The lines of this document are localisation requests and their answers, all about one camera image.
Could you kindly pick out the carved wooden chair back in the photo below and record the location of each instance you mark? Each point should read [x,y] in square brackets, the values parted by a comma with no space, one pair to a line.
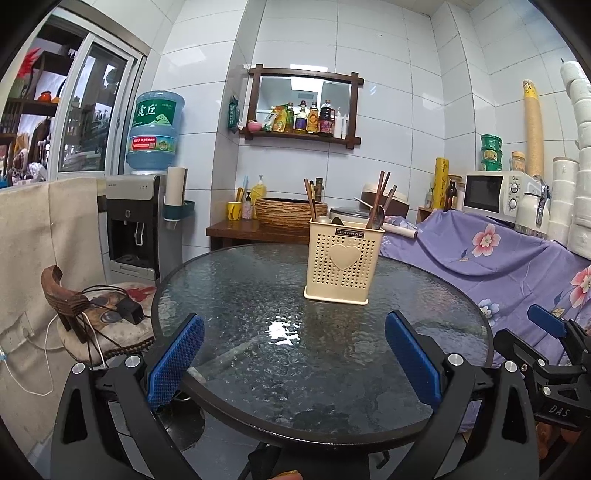
[60,295]

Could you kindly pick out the cream plastic utensil holder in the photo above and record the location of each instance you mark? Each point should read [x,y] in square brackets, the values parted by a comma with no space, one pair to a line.
[341,267]

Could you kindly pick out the wooden washstand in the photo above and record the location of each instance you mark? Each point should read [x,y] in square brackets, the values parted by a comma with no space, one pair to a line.
[240,231]

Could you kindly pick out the grey water dispenser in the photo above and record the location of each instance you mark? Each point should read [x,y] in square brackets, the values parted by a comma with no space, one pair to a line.
[134,203]

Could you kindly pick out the green oil bottle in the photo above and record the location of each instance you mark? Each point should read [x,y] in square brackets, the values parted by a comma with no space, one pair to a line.
[290,117]

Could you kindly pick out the yellow wrapped roll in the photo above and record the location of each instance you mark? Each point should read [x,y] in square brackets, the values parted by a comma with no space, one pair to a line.
[442,184]

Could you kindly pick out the brown and white rice cooker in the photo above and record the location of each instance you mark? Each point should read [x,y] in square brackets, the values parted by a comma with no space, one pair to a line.
[401,198]

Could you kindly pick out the brown glass bottle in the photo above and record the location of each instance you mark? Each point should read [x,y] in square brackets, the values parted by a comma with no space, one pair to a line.
[451,197]

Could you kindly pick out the green instant noodle cup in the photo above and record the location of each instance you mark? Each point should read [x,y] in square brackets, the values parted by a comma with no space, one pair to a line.
[491,153]
[491,165]
[491,141]

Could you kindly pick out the glass jar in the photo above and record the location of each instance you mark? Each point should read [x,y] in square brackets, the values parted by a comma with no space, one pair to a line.
[518,162]

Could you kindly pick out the tall beige roll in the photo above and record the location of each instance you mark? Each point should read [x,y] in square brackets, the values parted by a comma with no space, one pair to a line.
[534,134]

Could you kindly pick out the small clear bottle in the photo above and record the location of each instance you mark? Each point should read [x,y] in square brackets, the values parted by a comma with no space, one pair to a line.
[429,197]

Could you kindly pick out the small wooden box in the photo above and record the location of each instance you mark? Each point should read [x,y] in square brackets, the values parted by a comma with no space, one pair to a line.
[425,216]

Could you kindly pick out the white pan with lid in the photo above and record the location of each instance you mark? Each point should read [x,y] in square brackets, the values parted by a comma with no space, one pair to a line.
[351,214]

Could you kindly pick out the black power adapter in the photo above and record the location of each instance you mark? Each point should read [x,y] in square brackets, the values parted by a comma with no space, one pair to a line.
[130,313]

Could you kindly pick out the yellow seasoning bag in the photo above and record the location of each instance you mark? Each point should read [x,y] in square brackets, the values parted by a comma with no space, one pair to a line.
[278,121]

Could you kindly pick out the purple floral cloth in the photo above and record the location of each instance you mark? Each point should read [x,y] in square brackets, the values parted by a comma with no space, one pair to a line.
[461,258]

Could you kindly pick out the green hanging packet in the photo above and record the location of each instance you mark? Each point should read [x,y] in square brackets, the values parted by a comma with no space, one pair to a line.
[233,115]

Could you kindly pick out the sliding window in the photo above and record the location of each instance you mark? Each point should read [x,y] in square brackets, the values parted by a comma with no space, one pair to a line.
[83,106]

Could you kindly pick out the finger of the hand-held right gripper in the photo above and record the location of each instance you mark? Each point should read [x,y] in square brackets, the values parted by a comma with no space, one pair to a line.
[517,347]
[547,319]

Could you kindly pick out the blue toothbrush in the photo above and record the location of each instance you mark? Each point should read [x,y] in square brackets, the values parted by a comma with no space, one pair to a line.
[246,187]

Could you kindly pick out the pink dotted bottle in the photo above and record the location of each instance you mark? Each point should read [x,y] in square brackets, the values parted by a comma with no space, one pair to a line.
[248,207]

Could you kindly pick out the wood-framed mirror shelf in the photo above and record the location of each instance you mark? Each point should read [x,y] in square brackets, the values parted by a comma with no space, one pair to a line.
[300,87]

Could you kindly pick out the white microwave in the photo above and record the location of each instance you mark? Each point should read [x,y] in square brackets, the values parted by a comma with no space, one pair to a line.
[485,194]

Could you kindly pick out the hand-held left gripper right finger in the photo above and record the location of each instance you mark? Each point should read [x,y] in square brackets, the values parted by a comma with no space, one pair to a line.
[413,357]

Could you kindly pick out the dark brown chopstick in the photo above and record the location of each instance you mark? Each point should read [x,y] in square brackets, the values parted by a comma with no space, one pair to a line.
[384,187]
[377,194]

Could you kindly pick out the purple label bottle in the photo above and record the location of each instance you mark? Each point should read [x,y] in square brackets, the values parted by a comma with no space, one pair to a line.
[301,120]

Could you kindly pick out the yellow soap dispenser bottle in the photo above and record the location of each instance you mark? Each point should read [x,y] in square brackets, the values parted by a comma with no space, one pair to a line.
[258,191]

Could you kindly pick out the bronze faucet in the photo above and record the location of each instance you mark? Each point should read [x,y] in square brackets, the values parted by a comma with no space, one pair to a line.
[320,187]

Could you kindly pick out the white kettle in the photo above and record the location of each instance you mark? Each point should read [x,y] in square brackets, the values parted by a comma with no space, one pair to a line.
[528,212]

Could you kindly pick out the pink bowl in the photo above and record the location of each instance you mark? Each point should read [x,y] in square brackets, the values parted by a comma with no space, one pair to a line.
[254,126]

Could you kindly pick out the cushioned stool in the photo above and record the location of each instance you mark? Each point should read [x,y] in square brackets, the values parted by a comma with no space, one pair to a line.
[115,334]

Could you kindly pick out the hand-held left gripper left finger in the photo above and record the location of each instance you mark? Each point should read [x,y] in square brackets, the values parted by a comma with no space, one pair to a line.
[178,357]

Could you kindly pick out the white paper cup tube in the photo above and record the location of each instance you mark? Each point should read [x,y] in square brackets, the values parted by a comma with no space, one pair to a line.
[175,184]

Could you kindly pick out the white squeeze bottle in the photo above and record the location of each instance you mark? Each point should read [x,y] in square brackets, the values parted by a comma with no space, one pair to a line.
[340,125]

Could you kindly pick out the woven wash basin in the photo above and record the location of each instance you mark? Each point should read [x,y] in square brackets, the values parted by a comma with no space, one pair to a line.
[281,214]

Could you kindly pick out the person's right hand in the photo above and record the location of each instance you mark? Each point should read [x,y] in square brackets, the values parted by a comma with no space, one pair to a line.
[547,438]

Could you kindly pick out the dark soy sauce bottle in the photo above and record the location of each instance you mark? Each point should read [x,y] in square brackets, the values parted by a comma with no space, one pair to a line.
[326,121]

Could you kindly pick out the yellow label sauce bottle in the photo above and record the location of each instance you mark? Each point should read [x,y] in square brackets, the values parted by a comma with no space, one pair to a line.
[313,121]

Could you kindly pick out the blue water jug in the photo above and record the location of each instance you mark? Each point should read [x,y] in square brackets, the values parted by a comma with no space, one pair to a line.
[154,134]

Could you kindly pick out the yellow cup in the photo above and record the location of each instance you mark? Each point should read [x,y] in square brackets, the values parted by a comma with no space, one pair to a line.
[234,212]

